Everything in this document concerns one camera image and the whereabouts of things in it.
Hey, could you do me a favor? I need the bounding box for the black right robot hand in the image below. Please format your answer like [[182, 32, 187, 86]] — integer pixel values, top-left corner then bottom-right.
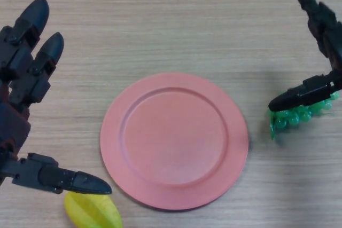
[[268, 0, 342, 113]]

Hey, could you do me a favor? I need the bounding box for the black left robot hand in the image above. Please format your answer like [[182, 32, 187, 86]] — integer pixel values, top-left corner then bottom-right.
[[0, 0, 113, 195]]

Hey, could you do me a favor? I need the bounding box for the pink round plate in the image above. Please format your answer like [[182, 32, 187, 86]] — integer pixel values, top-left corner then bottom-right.
[[100, 72, 250, 211]]

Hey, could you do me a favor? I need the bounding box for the yellow starfruit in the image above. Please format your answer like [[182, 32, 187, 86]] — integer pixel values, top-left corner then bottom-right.
[[63, 192, 123, 228]]

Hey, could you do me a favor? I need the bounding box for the green grapes bunch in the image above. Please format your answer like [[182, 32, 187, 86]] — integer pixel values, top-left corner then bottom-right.
[[268, 91, 334, 140]]

